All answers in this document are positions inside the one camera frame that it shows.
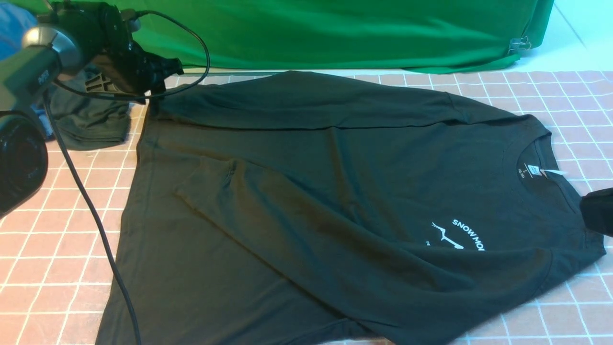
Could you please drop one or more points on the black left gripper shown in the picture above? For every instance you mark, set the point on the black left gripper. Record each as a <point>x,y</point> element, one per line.
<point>103,34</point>

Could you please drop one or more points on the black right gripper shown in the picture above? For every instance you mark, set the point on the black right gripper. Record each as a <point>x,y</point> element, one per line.
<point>597,211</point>

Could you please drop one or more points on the dark gray long-sleeve shirt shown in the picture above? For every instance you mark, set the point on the dark gray long-sleeve shirt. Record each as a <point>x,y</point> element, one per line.
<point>303,208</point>

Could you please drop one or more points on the gray left robot arm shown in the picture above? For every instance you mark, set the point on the gray left robot arm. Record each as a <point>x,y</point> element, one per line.
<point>48,55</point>

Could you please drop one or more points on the blue crumpled garment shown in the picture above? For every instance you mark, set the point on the blue crumpled garment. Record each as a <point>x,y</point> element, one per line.
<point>14,22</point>

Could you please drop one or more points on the dark teal crumpled garment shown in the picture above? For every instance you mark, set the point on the dark teal crumpled garment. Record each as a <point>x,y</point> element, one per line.
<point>86,123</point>

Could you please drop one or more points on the metal binder clip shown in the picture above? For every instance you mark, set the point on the metal binder clip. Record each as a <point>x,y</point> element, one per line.
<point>517,45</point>

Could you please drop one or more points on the green backdrop cloth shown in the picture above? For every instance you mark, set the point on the green backdrop cloth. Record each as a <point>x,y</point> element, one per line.
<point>428,36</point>

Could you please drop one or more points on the pink grid tablecloth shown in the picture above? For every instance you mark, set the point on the pink grid tablecloth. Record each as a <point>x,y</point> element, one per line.
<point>55,278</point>

